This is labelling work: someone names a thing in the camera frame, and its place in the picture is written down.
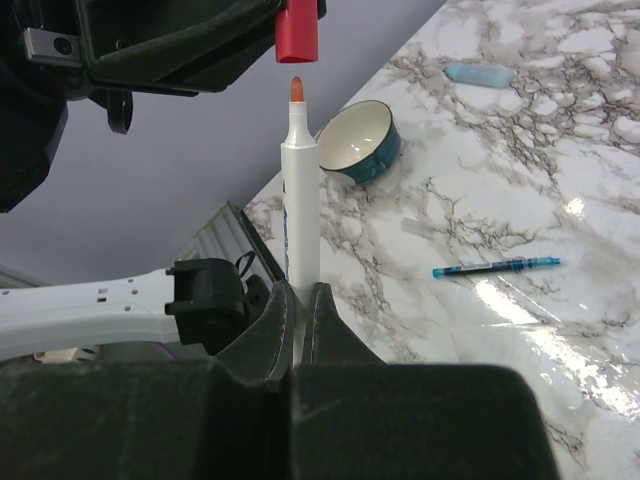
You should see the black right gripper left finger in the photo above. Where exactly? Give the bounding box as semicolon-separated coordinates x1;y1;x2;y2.
1;282;291;479

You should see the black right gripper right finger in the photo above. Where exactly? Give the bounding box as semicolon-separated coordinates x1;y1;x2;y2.
289;283;555;479

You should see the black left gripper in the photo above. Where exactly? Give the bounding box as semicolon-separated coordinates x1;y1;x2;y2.
0;0;329;216

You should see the red marker cap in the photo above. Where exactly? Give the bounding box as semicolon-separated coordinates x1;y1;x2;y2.
275;0;319;64

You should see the white marker red tip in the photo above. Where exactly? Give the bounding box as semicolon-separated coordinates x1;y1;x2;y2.
280;76;320;365

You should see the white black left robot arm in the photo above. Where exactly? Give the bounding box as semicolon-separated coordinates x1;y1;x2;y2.
1;1;327;360

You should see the blue transparent gel pen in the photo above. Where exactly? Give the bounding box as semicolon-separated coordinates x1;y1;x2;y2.
432;256;561;279

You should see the teal bowl white inside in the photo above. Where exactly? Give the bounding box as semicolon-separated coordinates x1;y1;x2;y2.
317;100;401;186

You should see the light blue rectangular block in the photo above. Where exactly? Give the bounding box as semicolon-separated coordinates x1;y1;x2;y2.
444;64;516;89

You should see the aluminium frame rail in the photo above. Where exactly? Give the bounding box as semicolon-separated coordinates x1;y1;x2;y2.
178;203;262;278

